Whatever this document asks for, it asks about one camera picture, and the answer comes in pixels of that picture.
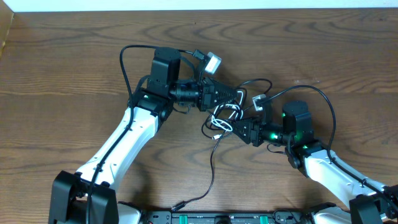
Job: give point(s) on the cardboard piece at edge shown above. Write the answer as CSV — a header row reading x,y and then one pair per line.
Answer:
x,y
6,19

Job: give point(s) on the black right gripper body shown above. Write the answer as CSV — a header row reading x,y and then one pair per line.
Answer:
x,y
255,132

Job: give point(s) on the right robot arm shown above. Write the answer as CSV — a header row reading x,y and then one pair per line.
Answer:
x,y
368,201

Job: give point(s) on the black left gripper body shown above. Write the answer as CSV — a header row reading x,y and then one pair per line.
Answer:
x,y
206,94

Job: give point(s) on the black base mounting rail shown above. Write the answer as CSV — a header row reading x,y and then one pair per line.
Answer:
x,y
167,217

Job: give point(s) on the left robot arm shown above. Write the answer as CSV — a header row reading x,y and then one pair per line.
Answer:
x,y
89,194

